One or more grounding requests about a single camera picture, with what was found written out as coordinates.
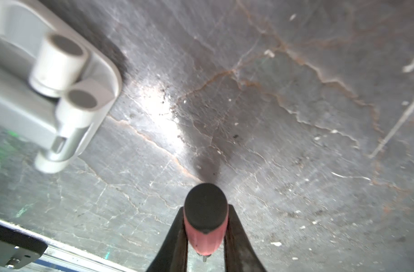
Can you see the grey plastic hinged device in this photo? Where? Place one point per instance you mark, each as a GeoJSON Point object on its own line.
{"type": "Point", "coordinates": [56, 88]}

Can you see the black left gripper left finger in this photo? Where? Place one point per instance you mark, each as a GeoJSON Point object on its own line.
{"type": "Point", "coordinates": [173, 254]}

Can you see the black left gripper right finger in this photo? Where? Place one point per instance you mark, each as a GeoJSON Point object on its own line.
{"type": "Point", "coordinates": [238, 253]}

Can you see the red handled screwdriver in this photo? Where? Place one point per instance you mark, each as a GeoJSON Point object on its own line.
{"type": "Point", "coordinates": [205, 213]}

